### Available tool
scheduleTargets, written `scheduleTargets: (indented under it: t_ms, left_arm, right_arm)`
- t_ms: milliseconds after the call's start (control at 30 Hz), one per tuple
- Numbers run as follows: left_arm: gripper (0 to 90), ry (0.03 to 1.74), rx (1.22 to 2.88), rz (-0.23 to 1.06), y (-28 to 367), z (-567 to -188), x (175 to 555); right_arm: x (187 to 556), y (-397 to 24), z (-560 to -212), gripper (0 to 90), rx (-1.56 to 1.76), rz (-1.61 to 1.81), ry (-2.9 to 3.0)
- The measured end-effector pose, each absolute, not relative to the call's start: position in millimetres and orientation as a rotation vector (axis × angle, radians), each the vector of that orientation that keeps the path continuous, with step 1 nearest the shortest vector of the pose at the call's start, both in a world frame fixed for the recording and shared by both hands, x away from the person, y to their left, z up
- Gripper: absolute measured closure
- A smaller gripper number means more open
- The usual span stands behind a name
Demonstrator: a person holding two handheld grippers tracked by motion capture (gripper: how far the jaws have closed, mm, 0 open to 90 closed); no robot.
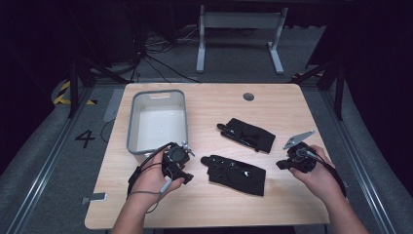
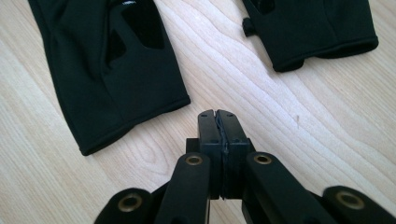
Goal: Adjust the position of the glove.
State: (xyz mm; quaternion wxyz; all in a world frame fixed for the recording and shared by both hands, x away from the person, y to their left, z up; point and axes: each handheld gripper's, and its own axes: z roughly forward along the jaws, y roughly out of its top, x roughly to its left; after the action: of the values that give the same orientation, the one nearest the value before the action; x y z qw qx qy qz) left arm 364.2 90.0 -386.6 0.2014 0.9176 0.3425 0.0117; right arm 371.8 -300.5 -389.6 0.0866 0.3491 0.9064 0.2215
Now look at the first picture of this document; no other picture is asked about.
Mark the aluminium floor rail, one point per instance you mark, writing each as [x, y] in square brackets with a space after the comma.
[45, 169]
[357, 169]

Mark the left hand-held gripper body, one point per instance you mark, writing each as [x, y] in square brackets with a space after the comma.
[177, 156]

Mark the yellow black hazard tape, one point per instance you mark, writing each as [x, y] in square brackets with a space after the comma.
[61, 92]

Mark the grey white plastic bin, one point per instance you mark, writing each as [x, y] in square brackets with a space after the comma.
[159, 130]

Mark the person's left hand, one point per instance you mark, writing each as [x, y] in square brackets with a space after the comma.
[151, 182]

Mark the small grey metal bracket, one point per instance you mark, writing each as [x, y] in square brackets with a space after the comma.
[95, 197]

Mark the white metal table frame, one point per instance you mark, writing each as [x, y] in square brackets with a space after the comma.
[201, 48]

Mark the black metal stand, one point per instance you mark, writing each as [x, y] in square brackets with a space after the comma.
[339, 94]
[74, 87]

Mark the grey table grommet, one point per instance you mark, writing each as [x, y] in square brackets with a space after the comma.
[248, 97]

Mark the person's right hand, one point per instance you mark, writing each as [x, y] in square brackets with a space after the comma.
[319, 178]

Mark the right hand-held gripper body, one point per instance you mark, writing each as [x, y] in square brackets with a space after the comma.
[302, 159]

